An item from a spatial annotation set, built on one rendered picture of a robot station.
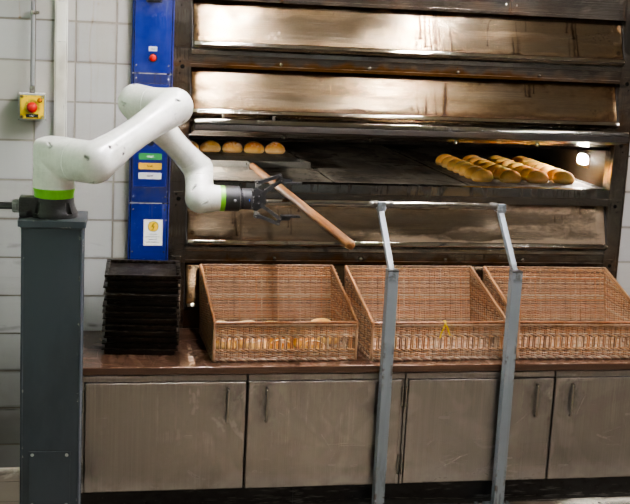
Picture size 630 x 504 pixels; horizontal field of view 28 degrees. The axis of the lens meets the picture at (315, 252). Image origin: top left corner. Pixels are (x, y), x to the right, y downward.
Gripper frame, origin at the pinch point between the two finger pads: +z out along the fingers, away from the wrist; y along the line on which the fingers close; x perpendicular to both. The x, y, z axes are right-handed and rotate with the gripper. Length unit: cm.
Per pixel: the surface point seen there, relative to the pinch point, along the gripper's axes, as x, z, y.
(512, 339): 8, 84, 50
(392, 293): 7.2, 36.3, 32.9
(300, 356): -4, 5, 60
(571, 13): -54, 123, -71
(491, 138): -38, 86, -21
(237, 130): -38.3, -16.4, -20.5
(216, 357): -4, -26, 60
